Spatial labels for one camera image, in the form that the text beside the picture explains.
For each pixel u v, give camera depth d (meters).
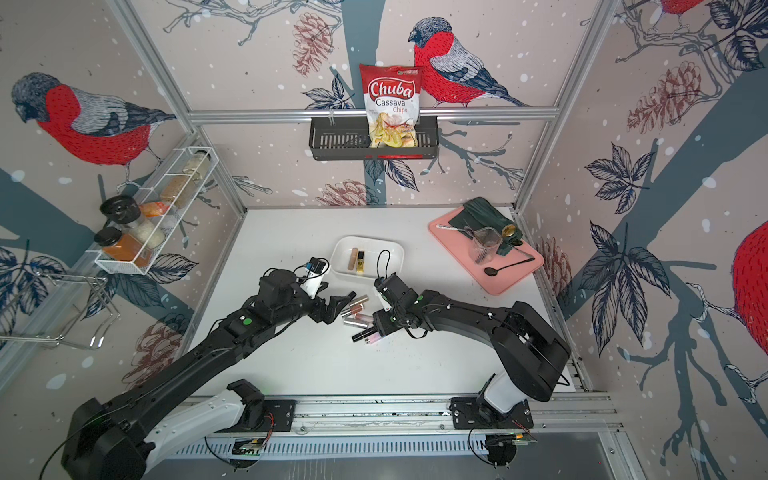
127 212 0.62
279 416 0.73
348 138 1.07
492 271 1.01
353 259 1.04
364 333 0.86
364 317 0.90
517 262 1.04
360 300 0.92
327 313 0.69
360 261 1.03
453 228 1.14
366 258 1.04
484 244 0.97
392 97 0.83
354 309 0.91
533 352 0.44
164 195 0.76
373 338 0.85
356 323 0.88
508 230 0.97
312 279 0.69
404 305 0.67
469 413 0.73
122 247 0.61
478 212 1.18
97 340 0.60
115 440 0.38
